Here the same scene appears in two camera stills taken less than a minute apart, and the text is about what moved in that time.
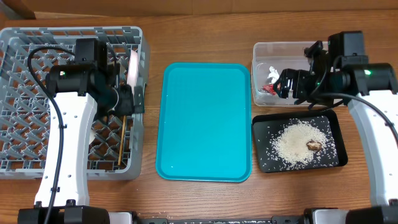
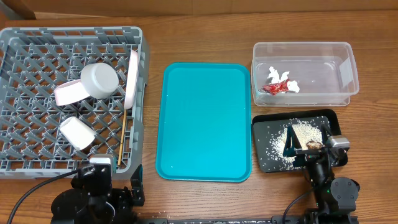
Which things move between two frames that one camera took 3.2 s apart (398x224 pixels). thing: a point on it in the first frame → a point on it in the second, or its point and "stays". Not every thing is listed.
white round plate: x=134 y=69 stays
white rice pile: x=289 y=144 stays
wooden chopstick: x=122 y=140 stays
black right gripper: x=288 y=83 → x=310 y=154
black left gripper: x=127 y=106 → x=136 y=190
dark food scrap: x=314 y=145 stays
